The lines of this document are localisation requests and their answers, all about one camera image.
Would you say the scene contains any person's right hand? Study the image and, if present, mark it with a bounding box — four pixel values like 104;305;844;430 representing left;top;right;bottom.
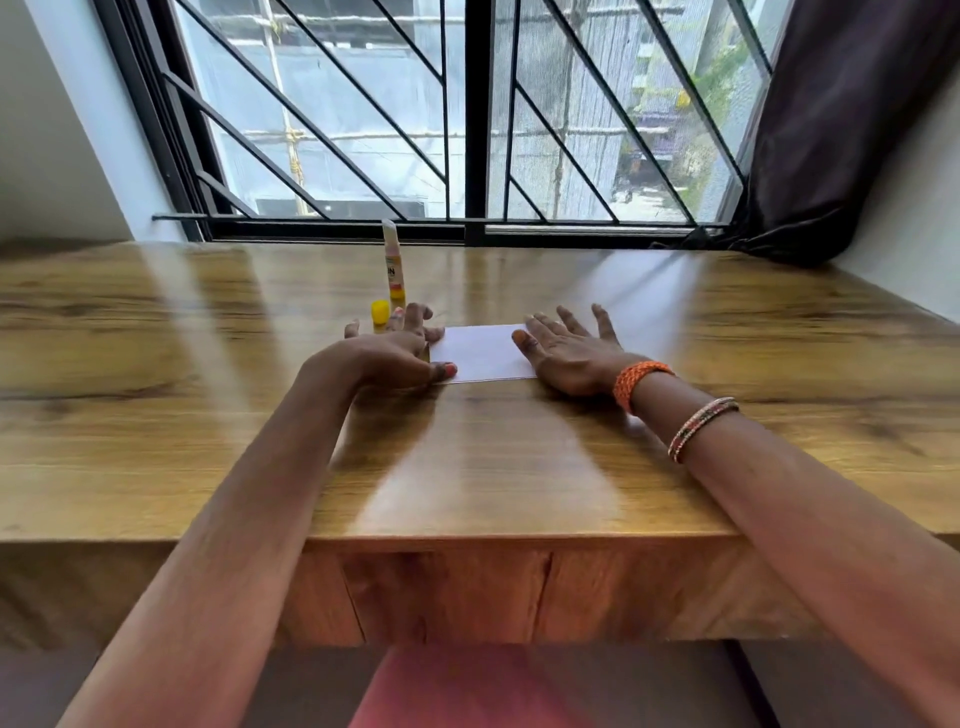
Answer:
511;303;648;399

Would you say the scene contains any person's left hand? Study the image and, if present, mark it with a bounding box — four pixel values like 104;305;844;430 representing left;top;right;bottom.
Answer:
303;303;459;395

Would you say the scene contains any white paper sheet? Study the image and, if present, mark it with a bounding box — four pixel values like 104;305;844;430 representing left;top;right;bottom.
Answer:
428;323;538;386

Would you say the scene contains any person's right forearm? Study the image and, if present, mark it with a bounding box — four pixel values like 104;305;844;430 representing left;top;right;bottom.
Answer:
628;372;960;728

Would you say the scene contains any person's left forearm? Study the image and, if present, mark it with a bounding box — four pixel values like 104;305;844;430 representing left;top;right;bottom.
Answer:
56;358;354;728

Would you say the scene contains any white glue stick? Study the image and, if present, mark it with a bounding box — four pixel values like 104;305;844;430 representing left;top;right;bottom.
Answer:
381;219;408;310

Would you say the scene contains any thin multicoloured beaded bangle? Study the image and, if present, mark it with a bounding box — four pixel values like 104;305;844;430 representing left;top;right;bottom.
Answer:
666;396;741;465

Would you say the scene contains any black metal window grille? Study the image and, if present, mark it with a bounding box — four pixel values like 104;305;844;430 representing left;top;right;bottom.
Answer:
152;0;774;226

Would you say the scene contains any person's pink clothing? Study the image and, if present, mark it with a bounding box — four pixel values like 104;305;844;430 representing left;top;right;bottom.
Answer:
347;643;601;728

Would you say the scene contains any dark curtain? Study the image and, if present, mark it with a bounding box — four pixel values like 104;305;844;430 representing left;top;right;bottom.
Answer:
652;0;960;267

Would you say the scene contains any orange beaded bracelet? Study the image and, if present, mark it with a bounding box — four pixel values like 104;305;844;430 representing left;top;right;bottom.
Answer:
612;360;677;416

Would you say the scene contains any black window frame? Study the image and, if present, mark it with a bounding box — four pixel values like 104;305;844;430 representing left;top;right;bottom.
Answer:
93;0;796;249

